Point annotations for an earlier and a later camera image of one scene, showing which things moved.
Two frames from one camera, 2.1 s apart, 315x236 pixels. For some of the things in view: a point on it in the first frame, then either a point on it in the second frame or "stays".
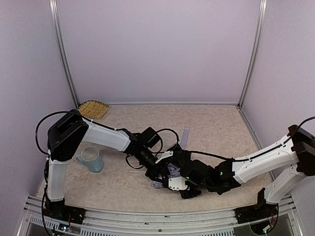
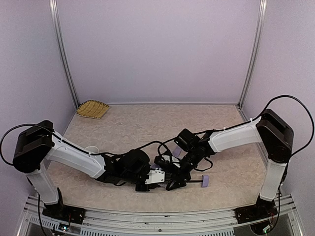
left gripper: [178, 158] to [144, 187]
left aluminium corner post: [54, 11] stays
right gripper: [186, 175] to [160, 160]
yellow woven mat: [93, 108] stays
